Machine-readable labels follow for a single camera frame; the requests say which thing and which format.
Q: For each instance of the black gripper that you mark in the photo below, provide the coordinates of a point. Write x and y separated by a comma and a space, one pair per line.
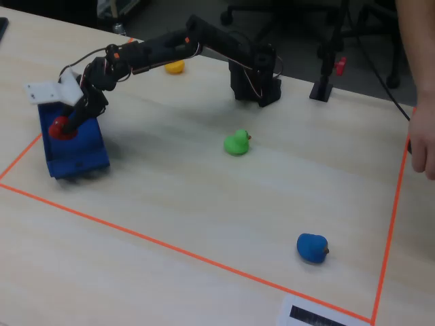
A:
89, 104

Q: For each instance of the red rubber duck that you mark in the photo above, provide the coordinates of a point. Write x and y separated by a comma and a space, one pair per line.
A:
56, 128

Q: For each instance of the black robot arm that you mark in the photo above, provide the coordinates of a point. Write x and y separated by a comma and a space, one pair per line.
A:
217, 37

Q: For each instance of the person's forearm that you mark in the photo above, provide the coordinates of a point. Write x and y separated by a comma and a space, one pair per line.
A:
418, 51

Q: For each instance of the blue plastic box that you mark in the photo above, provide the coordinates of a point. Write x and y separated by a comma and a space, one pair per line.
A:
81, 159

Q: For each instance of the yellow rubber duck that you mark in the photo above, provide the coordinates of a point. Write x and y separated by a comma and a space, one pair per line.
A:
175, 68

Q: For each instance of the green rubber duck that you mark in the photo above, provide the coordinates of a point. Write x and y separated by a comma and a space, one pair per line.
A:
234, 146

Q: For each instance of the blue rubber duck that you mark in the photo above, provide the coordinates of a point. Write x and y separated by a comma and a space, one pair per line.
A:
311, 246

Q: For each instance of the person's hand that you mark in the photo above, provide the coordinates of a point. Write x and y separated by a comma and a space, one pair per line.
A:
423, 142

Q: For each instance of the small metallic can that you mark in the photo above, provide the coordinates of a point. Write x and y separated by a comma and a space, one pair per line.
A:
119, 29

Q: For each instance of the black office chair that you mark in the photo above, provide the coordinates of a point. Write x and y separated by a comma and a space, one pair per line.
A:
238, 13
393, 81

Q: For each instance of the black clamp stand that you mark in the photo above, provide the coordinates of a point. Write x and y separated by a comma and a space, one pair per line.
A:
321, 90

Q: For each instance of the red clamp knob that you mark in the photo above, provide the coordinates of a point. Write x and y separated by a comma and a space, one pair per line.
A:
340, 66

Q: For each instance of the white paper with black bar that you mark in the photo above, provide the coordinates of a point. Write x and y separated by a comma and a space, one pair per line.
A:
285, 312

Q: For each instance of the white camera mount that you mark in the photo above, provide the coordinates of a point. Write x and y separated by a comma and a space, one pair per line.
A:
44, 91

